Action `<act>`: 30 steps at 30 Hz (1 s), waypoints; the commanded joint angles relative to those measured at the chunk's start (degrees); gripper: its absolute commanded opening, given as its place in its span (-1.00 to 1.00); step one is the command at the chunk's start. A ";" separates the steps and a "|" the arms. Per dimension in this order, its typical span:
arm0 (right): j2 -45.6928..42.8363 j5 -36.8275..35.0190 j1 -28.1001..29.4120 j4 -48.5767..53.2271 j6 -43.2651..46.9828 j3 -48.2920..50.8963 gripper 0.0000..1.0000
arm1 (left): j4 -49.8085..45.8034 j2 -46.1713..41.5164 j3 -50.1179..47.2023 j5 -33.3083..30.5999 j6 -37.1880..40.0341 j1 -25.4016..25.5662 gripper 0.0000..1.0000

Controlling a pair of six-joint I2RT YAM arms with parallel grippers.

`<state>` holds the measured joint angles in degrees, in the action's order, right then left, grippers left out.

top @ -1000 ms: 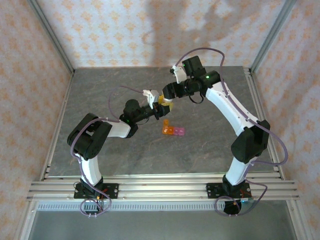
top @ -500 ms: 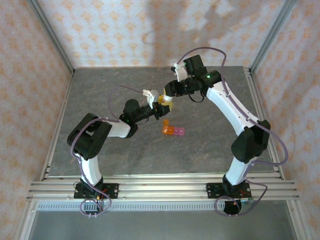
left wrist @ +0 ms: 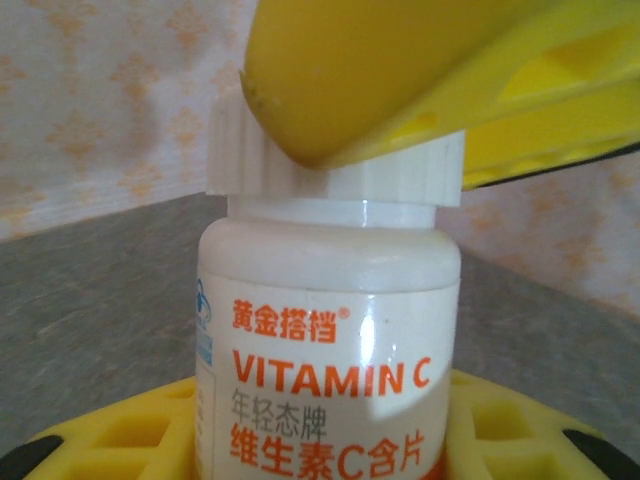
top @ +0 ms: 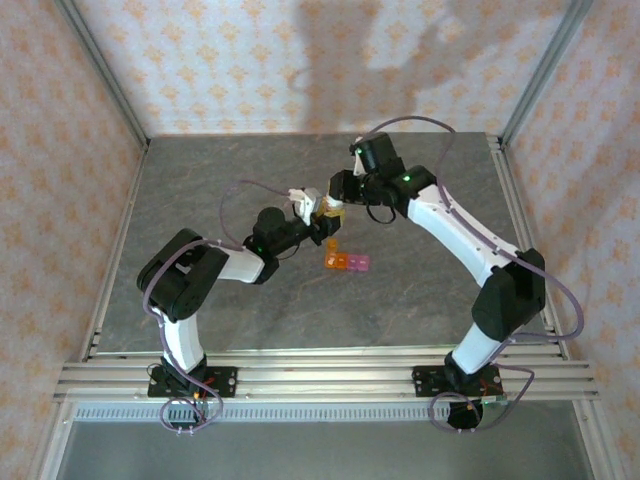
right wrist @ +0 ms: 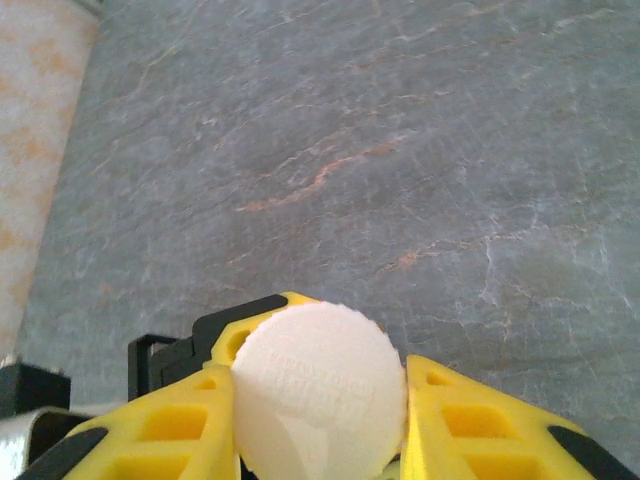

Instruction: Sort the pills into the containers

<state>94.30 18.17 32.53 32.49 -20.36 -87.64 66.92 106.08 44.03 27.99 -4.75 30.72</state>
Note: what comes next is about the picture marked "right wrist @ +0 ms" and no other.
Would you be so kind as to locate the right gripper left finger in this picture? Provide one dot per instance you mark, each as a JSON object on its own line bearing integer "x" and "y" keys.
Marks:
{"x": 215, "y": 410}

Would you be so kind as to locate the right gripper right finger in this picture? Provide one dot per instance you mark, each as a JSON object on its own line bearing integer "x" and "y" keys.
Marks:
{"x": 430, "y": 450}

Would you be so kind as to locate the white round bottle cap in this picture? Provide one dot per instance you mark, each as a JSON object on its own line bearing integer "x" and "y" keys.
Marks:
{"x": 320, "y": 390}

